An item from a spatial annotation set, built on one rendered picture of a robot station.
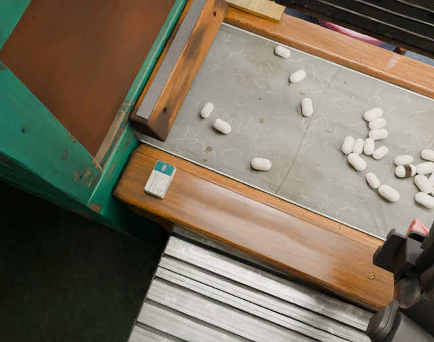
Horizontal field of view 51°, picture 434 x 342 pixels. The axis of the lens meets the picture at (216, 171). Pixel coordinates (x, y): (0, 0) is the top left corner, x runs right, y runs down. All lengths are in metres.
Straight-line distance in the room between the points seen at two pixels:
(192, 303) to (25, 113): 0.52
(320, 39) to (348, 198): 0.32
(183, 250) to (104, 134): 0.29
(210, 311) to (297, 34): 0.56
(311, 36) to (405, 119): 0.25
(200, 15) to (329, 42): 0.27
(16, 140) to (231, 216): 0.42
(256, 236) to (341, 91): 0.34
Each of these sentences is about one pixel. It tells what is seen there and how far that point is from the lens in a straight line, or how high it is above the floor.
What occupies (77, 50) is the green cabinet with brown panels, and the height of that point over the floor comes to 1.08.
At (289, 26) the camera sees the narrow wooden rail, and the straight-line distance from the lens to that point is 0.96.
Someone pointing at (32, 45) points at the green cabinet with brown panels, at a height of 1.16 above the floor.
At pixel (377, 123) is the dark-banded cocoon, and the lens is 0.91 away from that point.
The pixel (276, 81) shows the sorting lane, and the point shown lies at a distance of 0.92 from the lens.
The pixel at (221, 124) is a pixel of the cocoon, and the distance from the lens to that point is 0.86.
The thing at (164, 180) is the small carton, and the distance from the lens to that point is 0.81.
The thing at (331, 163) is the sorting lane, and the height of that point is 0.74.
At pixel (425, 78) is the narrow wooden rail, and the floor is 0.76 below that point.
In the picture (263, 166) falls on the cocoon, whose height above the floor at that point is 0.76.
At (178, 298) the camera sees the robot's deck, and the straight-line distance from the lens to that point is 0.90.
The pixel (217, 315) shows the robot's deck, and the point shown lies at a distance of 0.89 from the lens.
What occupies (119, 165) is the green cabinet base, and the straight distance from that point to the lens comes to 0.84.
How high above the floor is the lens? 1.56
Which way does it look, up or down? 75 degrees down
